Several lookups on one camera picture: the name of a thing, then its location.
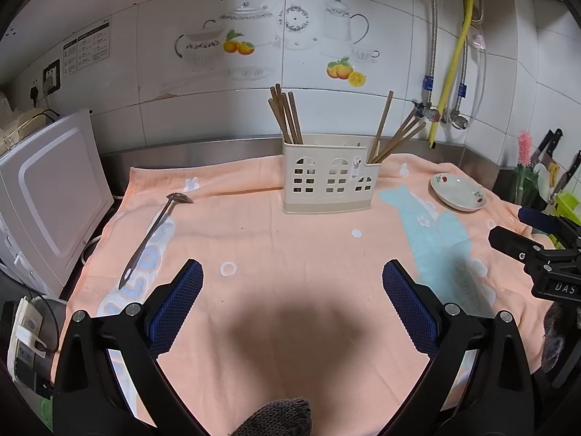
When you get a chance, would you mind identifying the metal spoon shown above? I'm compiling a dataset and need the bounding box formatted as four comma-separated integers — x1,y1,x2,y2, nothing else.
119,193,194,290

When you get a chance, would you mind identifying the beige plastic utensil holder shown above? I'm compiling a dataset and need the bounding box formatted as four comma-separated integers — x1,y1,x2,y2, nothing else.
281,135,379,214

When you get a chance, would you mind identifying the peach printed towel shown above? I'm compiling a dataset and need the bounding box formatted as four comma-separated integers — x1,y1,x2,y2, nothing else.
48,152,561,436

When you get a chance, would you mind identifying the instruction sticker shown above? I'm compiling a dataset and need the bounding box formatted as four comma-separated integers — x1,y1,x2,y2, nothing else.
62,27,111,77

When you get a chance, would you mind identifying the yellow gas hose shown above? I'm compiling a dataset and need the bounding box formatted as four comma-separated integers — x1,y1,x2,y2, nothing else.
428,0,476,150

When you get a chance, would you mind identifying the thin white hose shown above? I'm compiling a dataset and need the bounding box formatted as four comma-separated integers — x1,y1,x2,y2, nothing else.
454,32,490,123

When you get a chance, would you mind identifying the black wall socket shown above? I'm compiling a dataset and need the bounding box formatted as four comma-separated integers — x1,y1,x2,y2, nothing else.
42,59,61,94

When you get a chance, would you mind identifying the braided metal hose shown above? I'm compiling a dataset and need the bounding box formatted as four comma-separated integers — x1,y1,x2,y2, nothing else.
451,0,484,119
420,0,440,107

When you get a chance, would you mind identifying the set of wooden chopsticks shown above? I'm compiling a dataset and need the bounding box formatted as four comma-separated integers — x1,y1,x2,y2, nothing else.
268,84,427,164

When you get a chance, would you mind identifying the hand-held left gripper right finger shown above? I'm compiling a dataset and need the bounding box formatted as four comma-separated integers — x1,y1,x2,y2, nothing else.
382,260,535,436

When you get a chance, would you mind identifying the green glass jar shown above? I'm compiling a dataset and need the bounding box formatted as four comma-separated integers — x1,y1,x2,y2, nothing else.
513,166,539,207

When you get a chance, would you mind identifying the white power strip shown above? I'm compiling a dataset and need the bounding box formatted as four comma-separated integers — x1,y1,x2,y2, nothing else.
7,297,48,373

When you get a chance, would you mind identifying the black handle knife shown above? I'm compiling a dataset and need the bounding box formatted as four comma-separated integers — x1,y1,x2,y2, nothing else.
531,128,564,166

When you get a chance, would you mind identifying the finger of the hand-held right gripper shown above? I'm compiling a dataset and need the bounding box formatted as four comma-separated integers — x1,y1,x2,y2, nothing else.
517,206,581,248
489,226,553,274

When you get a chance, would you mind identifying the pink bottle brush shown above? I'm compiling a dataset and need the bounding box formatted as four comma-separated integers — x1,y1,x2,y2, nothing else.
517,130,533,169

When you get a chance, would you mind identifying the white flower print plate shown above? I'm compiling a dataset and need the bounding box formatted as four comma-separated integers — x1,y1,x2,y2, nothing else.
429,173,487,212

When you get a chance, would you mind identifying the red handle valve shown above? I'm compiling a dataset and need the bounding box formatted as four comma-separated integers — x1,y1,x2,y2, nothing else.
412,99,442,123

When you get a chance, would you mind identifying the green plastic basket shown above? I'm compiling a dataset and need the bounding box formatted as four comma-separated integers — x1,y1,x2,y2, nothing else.
545,191,581,248

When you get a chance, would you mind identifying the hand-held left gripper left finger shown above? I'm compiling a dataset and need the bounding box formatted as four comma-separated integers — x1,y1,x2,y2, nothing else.
52,259,205,436

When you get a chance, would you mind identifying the grey knit cloth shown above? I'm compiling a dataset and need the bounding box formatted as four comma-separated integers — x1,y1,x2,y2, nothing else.
231,398,313,436

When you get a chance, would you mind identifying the white microwave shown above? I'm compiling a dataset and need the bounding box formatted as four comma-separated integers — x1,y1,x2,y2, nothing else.
0,108,115,300

